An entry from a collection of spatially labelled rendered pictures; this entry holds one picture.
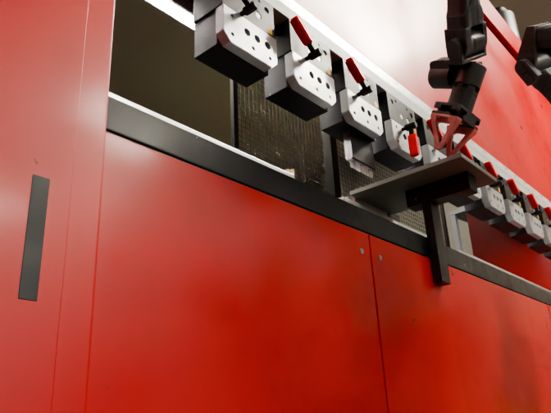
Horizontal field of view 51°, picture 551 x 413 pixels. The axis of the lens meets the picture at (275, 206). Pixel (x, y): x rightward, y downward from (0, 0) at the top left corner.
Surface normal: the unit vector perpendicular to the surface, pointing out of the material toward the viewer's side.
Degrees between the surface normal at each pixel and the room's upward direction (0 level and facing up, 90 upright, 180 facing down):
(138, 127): 90
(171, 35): 180
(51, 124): 90
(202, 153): 90
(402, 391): 90
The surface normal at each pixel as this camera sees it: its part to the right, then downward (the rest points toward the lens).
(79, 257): 0.75, -0.28
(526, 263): -0.66, -0.25
